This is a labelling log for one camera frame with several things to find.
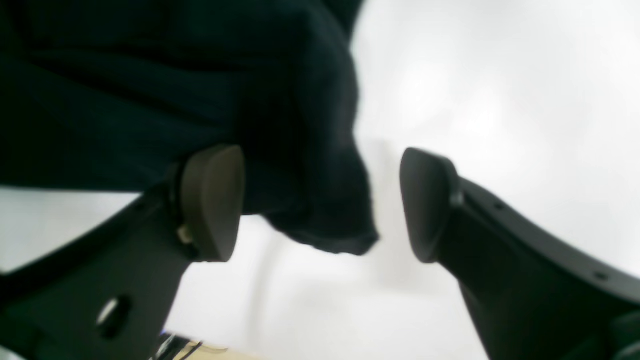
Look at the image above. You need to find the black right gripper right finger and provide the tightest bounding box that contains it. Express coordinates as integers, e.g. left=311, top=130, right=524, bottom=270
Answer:
left=399, top=147, right=640, bottom=360

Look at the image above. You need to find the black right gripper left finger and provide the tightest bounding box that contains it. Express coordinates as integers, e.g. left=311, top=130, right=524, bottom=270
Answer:
left=1, top=145, right=245, bottom=360

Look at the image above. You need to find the black T-shirt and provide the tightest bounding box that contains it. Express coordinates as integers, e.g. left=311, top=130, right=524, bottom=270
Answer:
left=1, top=0, right=378, bottom=256

